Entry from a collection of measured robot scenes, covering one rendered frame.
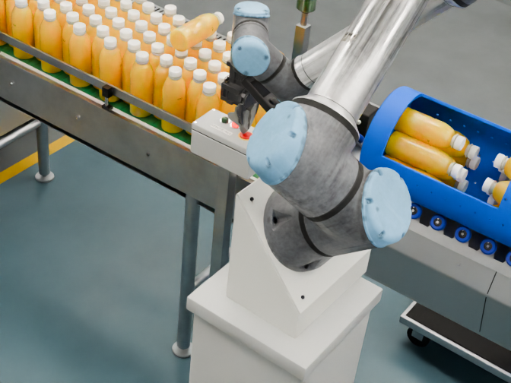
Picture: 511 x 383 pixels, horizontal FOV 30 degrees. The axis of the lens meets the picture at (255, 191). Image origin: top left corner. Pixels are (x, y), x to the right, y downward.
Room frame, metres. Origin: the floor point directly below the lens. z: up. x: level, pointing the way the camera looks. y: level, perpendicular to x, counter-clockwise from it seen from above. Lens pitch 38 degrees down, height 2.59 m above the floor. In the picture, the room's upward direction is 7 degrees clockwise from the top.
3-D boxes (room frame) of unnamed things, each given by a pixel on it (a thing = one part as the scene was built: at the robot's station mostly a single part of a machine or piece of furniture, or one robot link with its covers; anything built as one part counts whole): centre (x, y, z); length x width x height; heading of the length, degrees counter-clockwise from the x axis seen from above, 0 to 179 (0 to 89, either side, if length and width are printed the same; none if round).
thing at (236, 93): (2.16, 0.07, 1.26); 0.09 x 0.08 x 0.12; 59
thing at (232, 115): (2.15, 0.07, 1.15); 0.06 x 0.03 x 0.09; 59
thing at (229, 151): (2.17, 0.09, 1.05); 0.20 x 0.10 x 0.10; 59
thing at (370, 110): (2.51, -0.30, 0.95); 0.10 x 0.07 x 0.10; 149
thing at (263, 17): (2.15, 0.06, 1.43); 0.10 x 0.09 x 0.12; 5
